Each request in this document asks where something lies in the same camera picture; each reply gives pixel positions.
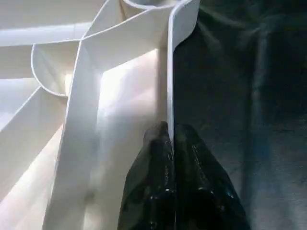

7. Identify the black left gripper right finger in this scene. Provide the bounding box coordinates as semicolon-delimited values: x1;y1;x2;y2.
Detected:
173;124;251;230

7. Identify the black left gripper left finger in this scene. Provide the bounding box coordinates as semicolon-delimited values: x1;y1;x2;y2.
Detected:
118;121;176;230

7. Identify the white plastic table top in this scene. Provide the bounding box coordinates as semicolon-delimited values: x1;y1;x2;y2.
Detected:
0;0;201;230

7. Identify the black work mat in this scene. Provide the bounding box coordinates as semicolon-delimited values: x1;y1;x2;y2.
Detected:
170;0;307;230

